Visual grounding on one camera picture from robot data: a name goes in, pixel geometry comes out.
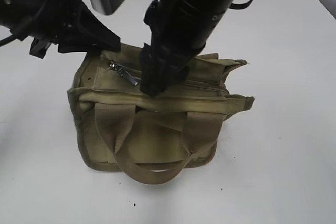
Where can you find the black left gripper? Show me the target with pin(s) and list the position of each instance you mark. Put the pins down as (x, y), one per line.
(69, 24)

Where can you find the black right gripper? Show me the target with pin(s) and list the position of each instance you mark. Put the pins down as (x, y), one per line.
(177, 35)

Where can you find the silver metal zipper pull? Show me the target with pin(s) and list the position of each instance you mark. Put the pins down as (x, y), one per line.
(122, 72)

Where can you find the olive yellow canvas bag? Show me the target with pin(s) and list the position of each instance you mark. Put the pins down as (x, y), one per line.
(152, 140)

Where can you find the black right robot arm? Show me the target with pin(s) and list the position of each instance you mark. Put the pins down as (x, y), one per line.
(215, 10)

